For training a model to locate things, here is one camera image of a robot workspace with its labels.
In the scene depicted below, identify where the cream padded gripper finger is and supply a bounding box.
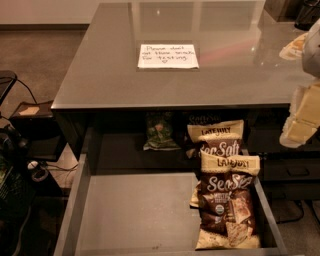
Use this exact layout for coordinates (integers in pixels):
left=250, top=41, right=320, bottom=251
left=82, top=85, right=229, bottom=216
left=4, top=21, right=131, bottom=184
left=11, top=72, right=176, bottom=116
left=290, top=83, right=320, bottom=127
left=279, top=117, right=317, bottom=148

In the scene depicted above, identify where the green jalapeno chip bag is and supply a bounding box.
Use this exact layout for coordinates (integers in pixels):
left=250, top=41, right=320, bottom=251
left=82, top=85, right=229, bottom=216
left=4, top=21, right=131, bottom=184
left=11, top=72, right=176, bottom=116
left=143, top=112, right=180, bottom=151

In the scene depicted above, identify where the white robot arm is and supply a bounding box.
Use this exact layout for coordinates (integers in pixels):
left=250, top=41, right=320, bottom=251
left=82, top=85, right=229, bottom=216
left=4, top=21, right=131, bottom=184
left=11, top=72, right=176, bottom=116
left=279, top=20, right=320, bottom=148

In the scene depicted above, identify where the middle sea salt chip bag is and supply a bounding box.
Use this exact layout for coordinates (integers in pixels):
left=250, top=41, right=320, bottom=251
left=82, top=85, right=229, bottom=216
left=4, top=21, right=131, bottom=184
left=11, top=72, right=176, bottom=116
left=186, top=120, right=244, bottom=159

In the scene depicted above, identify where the sea salt chip bag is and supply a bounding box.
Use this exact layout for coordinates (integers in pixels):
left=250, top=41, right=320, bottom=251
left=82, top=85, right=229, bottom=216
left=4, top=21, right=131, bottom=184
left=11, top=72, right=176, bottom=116
left=190, top=150, right=260, bottom=250
left=186, top=120, right=244, bottom=159

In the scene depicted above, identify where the dark cup on counter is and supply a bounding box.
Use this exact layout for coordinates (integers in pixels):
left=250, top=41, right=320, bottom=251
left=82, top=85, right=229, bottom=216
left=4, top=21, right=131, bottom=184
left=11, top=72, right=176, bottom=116
left=294, top=0, right=320, bottom=31

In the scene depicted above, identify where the rear dark chip bag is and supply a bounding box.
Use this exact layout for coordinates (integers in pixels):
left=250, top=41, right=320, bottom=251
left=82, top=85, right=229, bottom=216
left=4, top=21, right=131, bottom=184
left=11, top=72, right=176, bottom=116
left=187, top=113, right=221, bottom=125

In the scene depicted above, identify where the grey counter cabinet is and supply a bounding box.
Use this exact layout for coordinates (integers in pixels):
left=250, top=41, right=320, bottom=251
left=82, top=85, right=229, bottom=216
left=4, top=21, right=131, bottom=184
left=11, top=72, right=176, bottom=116
left=50, top=2, right=320, bottom=161

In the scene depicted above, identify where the front sea salt chip bag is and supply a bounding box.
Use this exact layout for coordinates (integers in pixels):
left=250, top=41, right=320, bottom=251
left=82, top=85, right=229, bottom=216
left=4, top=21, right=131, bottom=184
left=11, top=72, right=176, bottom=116
left=190, top=150, right=260, bottom=250

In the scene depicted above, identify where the open grey bottom drawer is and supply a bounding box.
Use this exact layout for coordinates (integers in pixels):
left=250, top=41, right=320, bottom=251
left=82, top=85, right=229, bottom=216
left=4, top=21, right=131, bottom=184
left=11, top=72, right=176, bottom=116
left=53, top=128, right=288, bottom=256

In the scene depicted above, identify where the white handwritten paper note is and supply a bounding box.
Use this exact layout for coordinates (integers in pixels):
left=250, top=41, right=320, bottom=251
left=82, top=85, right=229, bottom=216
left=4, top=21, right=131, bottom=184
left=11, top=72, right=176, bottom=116
left=137, top=44, right=199, bottom=69

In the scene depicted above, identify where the dark side stand with note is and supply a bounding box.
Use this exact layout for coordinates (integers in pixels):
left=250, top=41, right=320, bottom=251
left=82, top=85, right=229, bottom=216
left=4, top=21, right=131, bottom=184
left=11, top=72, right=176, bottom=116
left=9, top=101, right=66, bottom=162

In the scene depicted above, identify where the dark equipment pile at left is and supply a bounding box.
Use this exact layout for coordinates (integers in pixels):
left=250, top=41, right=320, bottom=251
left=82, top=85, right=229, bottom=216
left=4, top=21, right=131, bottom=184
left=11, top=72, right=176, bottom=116
left=0, top=125, right=37, bottom=256

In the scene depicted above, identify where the black cable on floor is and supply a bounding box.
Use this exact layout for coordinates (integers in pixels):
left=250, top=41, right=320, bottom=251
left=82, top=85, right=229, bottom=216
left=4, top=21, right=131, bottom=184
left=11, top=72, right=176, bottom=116
left=0, top=77, right=39, bottom=105

